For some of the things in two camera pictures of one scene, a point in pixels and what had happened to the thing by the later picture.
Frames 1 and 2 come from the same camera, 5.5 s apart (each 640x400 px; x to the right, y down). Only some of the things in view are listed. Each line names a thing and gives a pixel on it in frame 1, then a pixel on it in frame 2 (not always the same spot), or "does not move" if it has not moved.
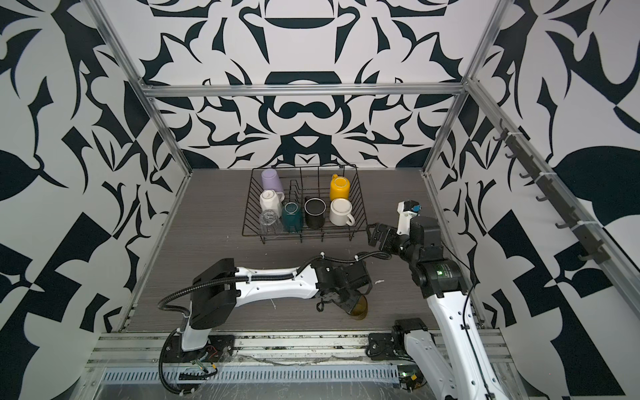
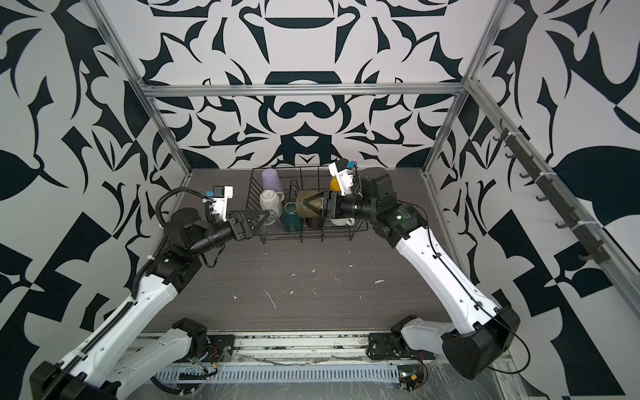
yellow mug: x=339 y=187 does not move
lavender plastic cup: x=271 y=180 does not move
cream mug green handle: x=292 y=217 does not move
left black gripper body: x=348 y=300 to x=232 y=232
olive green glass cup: x=360 y=309 to x=303 y=211
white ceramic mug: x=272 y=200 does not move
